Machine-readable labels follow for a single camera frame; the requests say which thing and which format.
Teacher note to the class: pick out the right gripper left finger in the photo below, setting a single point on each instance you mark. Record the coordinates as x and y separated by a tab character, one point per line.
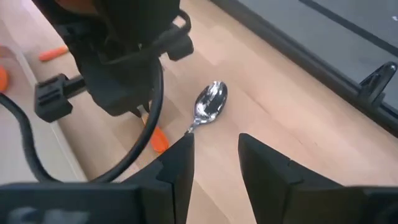
174	174

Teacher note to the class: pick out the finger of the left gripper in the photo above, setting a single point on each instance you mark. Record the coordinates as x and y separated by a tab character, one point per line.
182	48
53	99

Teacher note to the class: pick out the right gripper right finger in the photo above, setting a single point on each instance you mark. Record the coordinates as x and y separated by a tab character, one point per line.
273	186

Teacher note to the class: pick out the beige plastic tray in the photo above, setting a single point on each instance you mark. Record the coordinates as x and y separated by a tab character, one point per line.
11	155

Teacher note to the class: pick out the orange plastic cup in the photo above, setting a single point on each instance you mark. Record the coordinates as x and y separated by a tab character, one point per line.
2	79

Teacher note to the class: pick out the black left wrist camera housing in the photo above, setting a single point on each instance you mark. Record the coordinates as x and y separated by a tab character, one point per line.
118	90

